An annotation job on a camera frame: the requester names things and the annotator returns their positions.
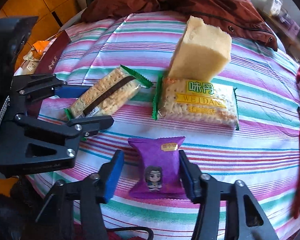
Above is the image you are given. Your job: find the green-edged cracker pack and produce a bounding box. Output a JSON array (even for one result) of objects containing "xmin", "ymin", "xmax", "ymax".
[{"xmin": 65, "ymin": 65, "xmax": 153, "ymax": 119}]

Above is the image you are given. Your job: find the purple snack packet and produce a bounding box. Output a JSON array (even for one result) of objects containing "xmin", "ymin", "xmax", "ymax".
[{"xmin": 128, "ymin": 137, "xmax": 186, "ymax": 199}]

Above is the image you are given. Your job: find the orange snack wrapper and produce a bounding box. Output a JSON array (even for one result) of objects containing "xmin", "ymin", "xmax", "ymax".
[{"xmin": 23, "ymin": 41, "xmax": 50, "ymax": 62}]

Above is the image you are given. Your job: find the dark red gift box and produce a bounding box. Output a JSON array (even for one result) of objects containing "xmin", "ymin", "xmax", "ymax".
[{"xmin": 34, "ymin": 31, "xmax": 71, "ymax": 74}]

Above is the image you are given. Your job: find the weidan cracker pack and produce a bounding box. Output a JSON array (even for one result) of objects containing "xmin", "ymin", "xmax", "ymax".
[{"xmin": 152, "ymin": 76, "xmax": 239, "ymax": 130}]

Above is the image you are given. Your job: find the yellow sponge block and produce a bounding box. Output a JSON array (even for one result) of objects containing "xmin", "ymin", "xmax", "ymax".
[{"xmin": 168, "ymin": 16, "xmax": 232, "ymax": 82}]

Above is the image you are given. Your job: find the maroon padded jacket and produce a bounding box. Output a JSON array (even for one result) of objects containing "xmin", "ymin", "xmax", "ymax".
[{"xmin": 81, "ymin": 0, "xmax": 278, "ymax": 51}]

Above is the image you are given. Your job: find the white carton box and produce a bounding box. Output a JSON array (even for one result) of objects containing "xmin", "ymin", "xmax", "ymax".
[{"xmin": 262, "ymin": 0, "xmax": 282, "ymax": 16}]

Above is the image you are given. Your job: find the black cable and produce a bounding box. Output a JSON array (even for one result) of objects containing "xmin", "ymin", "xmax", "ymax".
[{"xmin": 106, "ymin": 226, "xmax": 154, "ymax": 240}]

